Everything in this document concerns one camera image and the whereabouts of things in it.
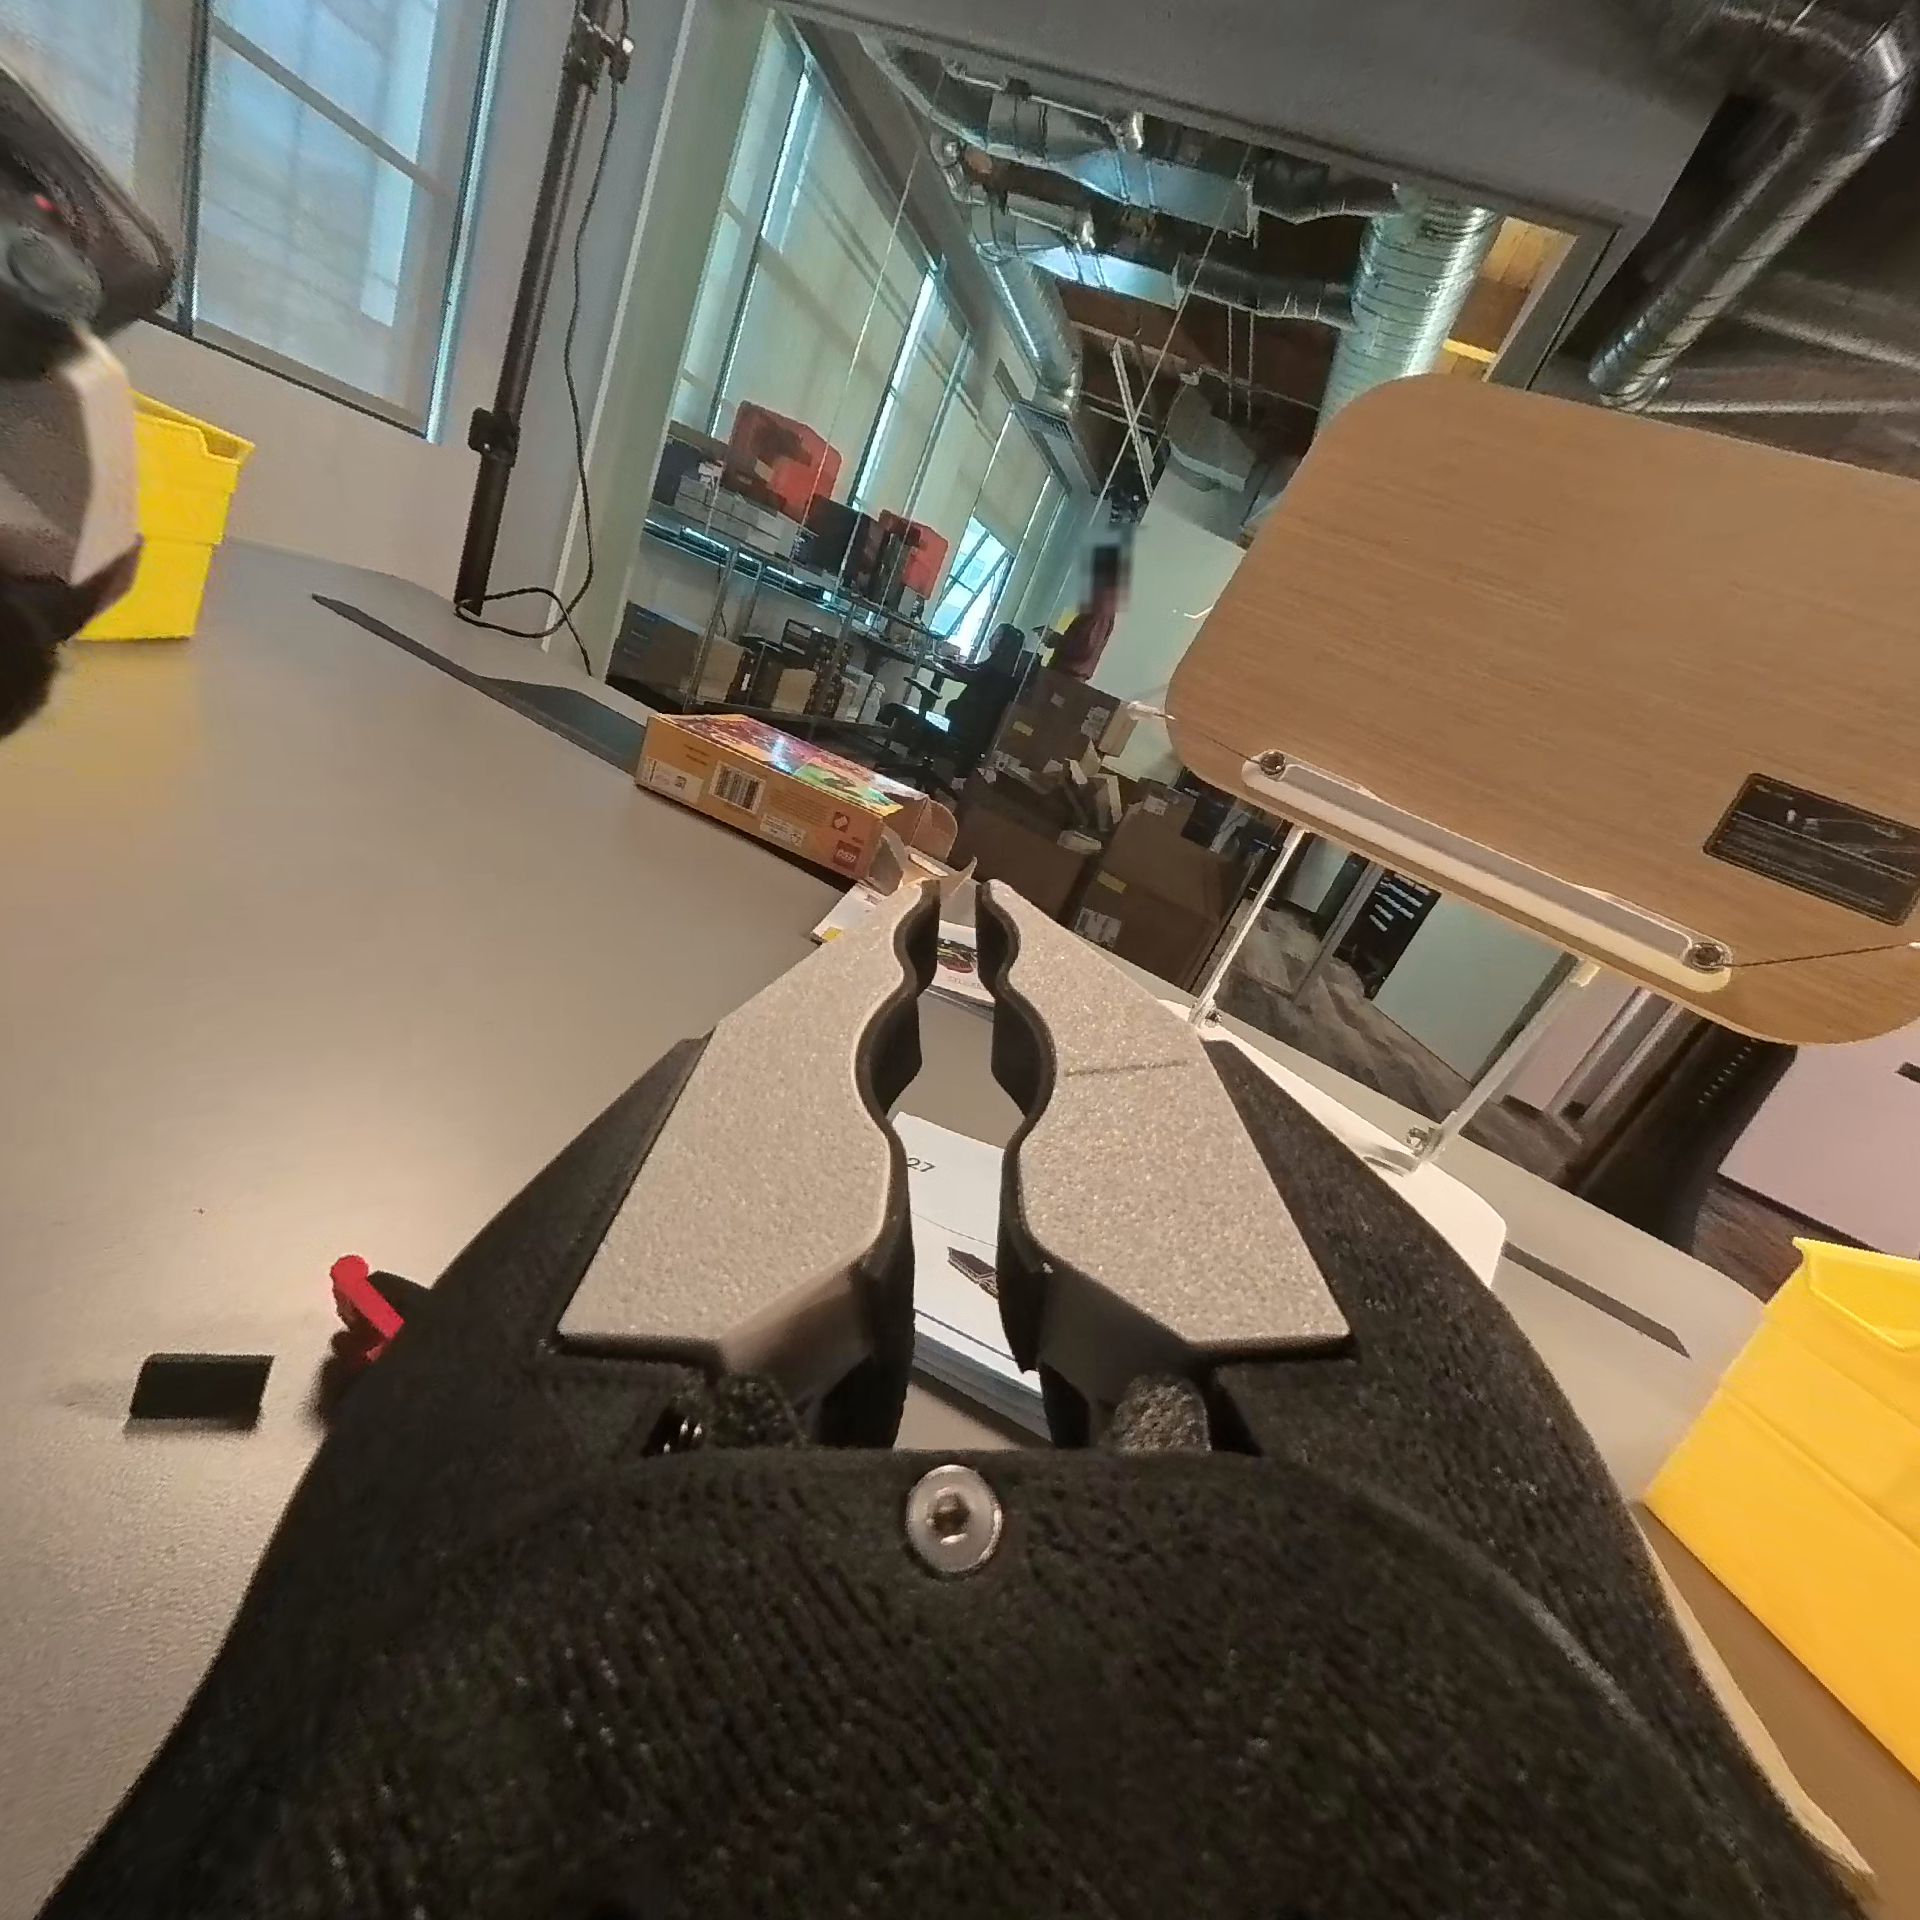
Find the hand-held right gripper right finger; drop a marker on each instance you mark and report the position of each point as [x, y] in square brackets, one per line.
[1169, 1199]

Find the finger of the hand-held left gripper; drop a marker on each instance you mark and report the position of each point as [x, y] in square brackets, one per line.
[61, 481]

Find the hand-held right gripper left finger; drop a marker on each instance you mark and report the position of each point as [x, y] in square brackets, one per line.
[749, 1187]

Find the red toy brick piece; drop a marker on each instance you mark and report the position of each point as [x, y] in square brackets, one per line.
[363, 1304]

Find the colourful toy set box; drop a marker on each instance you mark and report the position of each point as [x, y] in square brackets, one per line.
[749, 781]

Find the yellow plastic bin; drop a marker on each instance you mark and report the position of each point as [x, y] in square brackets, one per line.
[164, 525]
[1801, 1471]

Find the open instruction booklet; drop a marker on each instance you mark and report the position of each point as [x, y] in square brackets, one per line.
[961, 1199]

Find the closed instruction booklet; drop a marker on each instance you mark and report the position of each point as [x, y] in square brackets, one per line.
[961, 969]

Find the stack of cardboard boxes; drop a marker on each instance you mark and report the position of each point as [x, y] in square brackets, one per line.
[1110, 842]

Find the black light stand pole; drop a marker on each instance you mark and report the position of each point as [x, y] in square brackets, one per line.
[523, 303]

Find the black square toy tile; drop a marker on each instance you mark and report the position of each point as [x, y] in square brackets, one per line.
[204, 1390]

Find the metal storage shelf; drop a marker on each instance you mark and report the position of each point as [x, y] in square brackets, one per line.
[811, 570]

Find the wooden book stand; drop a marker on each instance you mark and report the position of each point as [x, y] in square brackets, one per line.
[1574, 675]

